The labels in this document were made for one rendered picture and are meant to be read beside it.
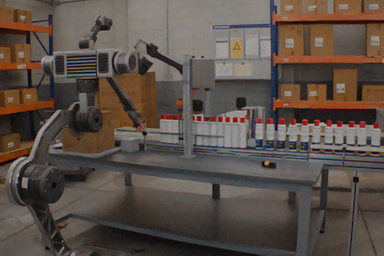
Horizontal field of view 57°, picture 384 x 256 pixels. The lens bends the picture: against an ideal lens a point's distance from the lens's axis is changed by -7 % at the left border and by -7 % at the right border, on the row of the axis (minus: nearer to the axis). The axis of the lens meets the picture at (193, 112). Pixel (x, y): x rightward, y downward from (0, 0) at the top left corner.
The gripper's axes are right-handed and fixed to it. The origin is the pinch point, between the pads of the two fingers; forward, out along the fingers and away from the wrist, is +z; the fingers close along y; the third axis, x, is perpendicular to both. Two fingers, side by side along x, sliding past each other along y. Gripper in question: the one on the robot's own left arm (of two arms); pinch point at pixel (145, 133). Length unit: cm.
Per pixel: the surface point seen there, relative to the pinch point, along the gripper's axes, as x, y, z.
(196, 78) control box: -65, -17, 0
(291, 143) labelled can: -85, -4, 69
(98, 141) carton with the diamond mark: 11.7, -38.5, -8.8
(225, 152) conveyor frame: -46, -7, 48
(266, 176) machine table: -73, -47, 73
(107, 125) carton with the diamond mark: 6.5, -26.4, -16.4
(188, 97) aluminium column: -52, -17, 6
